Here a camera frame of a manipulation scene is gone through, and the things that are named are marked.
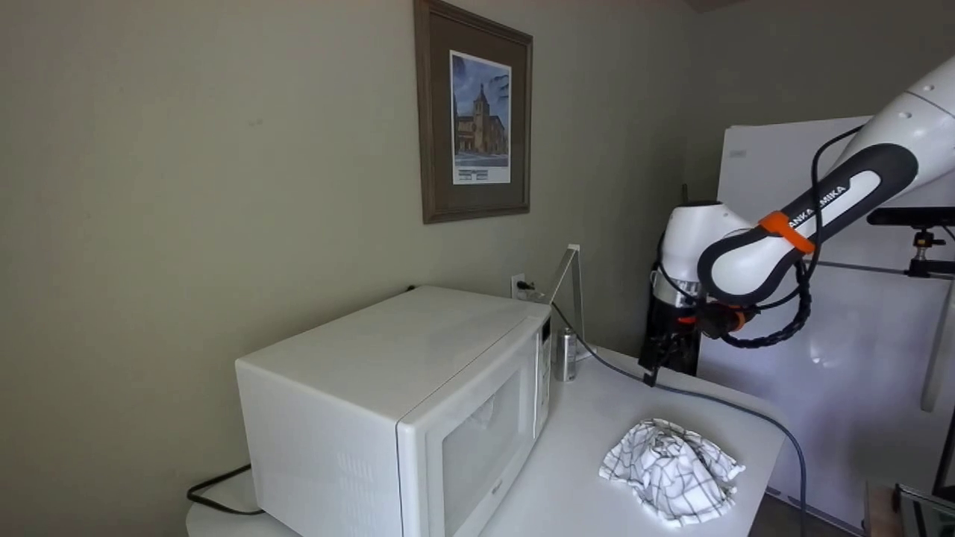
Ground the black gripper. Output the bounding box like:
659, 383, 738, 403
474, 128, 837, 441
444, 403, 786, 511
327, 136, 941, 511
640, 268, 698, 377

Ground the white checkered towel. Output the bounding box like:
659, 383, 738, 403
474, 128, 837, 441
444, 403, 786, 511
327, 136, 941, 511
600, 418, 746, 530

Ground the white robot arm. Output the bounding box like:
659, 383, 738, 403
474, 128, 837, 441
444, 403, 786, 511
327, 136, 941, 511
640, 59, 955, 377

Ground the white microwave oven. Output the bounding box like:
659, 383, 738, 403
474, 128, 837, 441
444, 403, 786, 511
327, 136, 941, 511
237, 286, 550, 537

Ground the silver drink can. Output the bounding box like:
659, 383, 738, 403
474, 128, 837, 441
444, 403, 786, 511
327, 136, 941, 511
555, 330, 579, 383

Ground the framed church picture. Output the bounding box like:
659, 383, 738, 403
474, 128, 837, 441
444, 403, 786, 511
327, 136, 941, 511
412, 0, 535, 224

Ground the grey cable on table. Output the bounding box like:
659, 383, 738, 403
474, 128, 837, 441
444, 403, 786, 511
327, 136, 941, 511
546, 296, 811, 537

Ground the black camera tripod mount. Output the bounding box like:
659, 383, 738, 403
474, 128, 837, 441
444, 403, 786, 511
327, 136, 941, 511
870, 205, 955, 278

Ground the black microwave power cord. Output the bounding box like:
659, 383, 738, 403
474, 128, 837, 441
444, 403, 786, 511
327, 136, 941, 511
186, 462, 270, 521

